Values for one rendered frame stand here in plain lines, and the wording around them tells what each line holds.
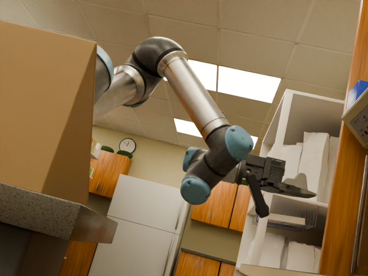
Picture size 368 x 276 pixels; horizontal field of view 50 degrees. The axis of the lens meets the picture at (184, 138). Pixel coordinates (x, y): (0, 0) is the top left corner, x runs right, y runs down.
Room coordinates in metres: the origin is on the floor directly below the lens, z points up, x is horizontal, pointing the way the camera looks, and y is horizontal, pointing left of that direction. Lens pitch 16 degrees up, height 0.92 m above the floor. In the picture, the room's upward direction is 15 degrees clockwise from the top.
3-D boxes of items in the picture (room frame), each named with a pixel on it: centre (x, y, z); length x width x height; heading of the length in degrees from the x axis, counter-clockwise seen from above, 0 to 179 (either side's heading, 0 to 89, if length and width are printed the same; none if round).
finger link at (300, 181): (1.01, -0.33, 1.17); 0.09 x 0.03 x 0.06; 82
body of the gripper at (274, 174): (1.04, -0.23, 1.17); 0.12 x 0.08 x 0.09; 82
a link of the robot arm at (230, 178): (1.06, -0.15, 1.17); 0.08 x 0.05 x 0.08; 172
